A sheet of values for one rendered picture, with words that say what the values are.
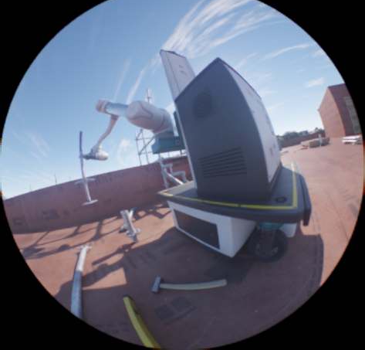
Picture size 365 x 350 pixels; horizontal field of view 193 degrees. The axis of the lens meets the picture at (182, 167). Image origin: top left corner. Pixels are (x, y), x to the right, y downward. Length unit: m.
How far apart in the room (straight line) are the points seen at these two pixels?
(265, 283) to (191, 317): 0.28
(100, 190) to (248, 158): 2.00
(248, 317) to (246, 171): 0.50
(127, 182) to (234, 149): 1.87
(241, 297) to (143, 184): 2.03
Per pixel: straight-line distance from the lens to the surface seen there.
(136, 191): 2.06
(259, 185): 0.35
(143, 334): 0.47
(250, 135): 0.34
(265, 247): 0.47
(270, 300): 0.51
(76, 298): 0.71
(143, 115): 0.60
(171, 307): 0.52
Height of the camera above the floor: 0.47
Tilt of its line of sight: level
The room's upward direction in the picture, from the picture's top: 14 degrees counter-clockwise
